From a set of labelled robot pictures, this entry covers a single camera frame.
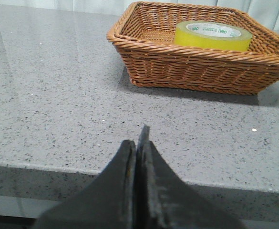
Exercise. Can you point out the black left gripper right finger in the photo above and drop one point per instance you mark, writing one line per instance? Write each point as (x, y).
(164, 201)

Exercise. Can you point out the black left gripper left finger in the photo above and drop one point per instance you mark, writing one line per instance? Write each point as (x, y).
(107, 203)

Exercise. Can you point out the brown wicker basket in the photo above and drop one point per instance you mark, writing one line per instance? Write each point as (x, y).
(144, 34)

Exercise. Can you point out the pale curtain backdrop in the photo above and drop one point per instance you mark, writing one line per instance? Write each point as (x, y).
(266, 12)

